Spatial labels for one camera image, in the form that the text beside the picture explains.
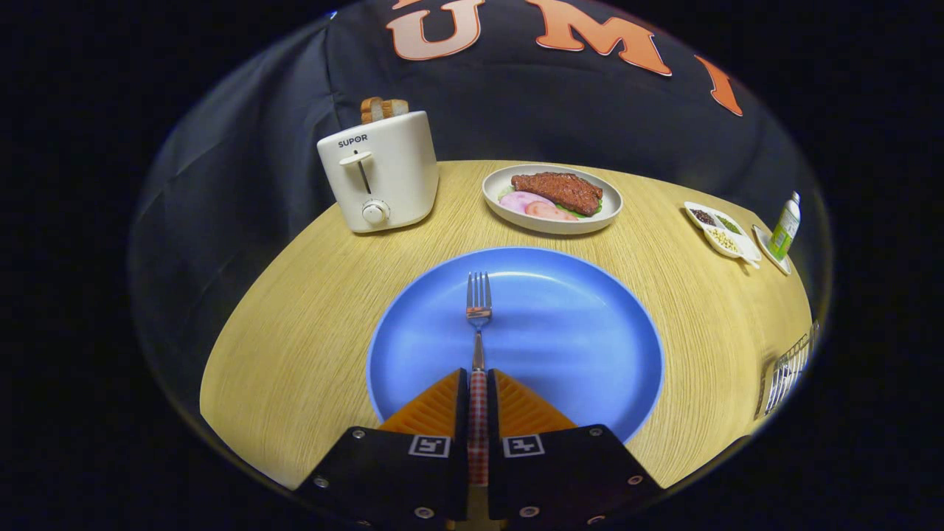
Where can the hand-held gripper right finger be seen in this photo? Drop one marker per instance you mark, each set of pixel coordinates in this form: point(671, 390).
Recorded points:
point(564, 479)

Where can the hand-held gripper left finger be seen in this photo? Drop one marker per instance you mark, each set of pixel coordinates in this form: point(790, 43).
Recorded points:
point(391, 479)

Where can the blue plate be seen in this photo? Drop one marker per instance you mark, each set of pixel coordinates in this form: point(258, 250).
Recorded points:
point(575, 339)

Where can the pink ham slice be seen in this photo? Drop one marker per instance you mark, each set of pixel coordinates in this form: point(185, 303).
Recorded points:
point(518, 200)
point(552, 212)

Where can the green lettuce leaf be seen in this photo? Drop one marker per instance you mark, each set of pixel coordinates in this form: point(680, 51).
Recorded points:
point(590, 212)

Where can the brown steak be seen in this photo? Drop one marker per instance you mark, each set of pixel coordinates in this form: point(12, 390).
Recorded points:
point(558, 190)

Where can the white divided bean dish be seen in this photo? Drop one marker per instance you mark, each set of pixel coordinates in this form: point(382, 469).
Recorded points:
point(741, 247)

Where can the cream plate with food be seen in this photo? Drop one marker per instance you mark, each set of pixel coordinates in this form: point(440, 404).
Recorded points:
point(494, 193)

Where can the white toaster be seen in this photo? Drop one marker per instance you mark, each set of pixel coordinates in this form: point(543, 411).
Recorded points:
point(391, 177)

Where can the green and white bottle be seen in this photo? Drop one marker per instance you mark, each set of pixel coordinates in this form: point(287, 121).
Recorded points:
point(784, 228)

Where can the toast slice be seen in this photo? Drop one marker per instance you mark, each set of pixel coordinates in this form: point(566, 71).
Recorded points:
point(397, 108)
point(371, 110)

